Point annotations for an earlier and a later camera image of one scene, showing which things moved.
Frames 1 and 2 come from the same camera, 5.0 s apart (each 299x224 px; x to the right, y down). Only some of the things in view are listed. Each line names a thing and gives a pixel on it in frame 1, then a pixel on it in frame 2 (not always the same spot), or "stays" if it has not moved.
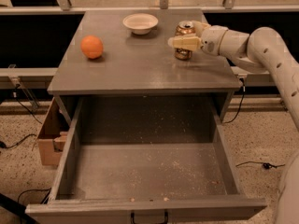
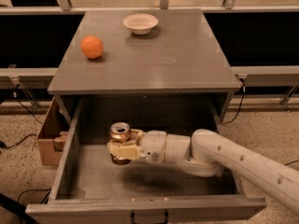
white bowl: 140,23 stays
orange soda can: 184,27 -> 120,131
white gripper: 212,38 -> 153,146
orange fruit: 92,47 stays
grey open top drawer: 136,159 stays
